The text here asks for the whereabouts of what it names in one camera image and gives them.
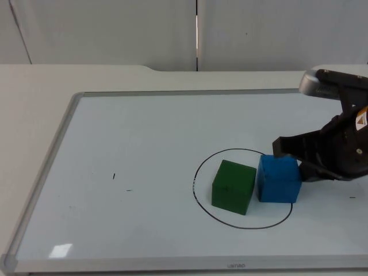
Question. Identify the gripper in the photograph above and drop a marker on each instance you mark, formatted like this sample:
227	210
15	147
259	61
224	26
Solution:
349	149

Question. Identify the blue cube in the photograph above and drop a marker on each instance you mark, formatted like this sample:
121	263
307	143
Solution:
279	181

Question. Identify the green cube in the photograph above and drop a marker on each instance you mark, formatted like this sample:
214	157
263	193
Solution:
233	187

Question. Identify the grey-framed whiteboard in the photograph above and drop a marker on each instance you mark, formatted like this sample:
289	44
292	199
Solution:
143	143

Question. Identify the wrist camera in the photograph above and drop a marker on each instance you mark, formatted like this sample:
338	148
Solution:
325	84

